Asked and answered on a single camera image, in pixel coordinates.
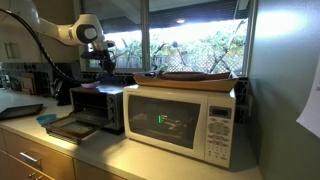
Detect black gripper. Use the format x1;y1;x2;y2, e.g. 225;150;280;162
94;49;118;77

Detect pink plastic bowl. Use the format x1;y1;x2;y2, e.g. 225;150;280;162
80;80;101;90

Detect silver toaster oven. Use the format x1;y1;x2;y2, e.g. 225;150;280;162
69;84;125;133

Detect dark coffee maker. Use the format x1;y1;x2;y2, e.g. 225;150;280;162
51;78;73;107

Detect wooden serving tray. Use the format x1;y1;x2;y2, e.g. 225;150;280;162
133;70;239;93

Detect small teal dish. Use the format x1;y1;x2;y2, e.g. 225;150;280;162
35;113;58;126

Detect white microwave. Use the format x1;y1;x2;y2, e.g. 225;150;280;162
122;84;237;169

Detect wooden cutting boards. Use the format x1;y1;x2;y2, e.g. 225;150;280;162
19;73;38;96

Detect black flat tray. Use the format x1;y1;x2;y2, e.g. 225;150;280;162
0;103;44;122

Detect wooden cabinet drawer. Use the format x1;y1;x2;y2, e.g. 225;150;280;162
0;128;76;180

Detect metal cabinet knob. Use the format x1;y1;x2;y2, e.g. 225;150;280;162
28;171;44;180

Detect window with metal frame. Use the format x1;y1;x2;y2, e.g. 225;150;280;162
73;0;259;78

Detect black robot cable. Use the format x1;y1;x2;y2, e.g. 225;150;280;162
0;8;101;84

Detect metal upper cabinet handle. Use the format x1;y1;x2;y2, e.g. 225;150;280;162
4;42;20;60

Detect metal drawer handle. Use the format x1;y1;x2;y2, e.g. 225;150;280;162
19;151;43;164

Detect paper wall calendar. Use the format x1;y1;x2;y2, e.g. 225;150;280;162
295;56;320;139

